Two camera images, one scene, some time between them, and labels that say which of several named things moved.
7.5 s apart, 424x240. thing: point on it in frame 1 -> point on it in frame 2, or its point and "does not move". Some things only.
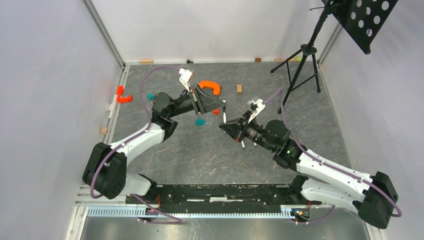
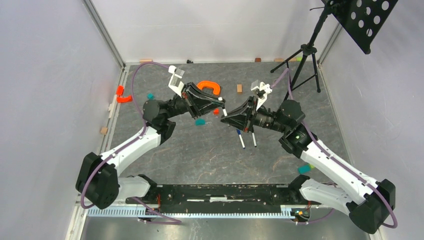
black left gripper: [207, 103] does not move
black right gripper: [233, 129] -> [237, 117]
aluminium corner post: [103, 32] does not move
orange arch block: [215, 86] does not move
